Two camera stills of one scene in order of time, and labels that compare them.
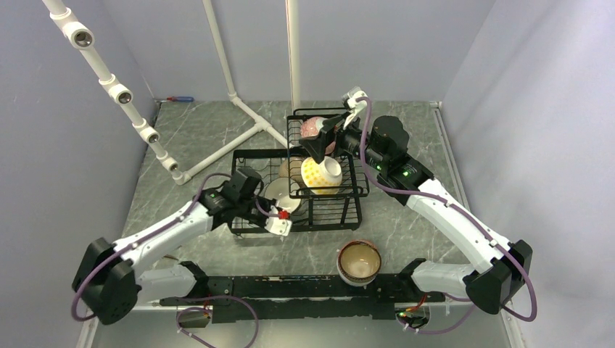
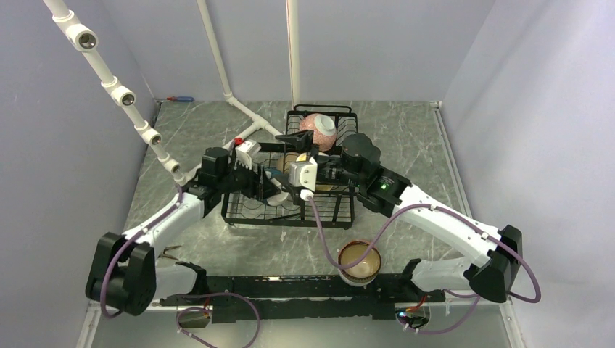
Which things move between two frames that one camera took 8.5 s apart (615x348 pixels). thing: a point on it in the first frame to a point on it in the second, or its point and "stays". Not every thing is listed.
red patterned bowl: x=310 y=127 stays
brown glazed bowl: x=358 y=262 stays
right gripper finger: x=329 y=127 to x=302 y=141
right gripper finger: x=315 y=146 to x=284 y=183
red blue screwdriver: x=180 y=98 stays
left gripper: x=262 y=222 to x=259 y=186
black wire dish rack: x=310 y=194 stays
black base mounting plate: x=292 y=298 stays
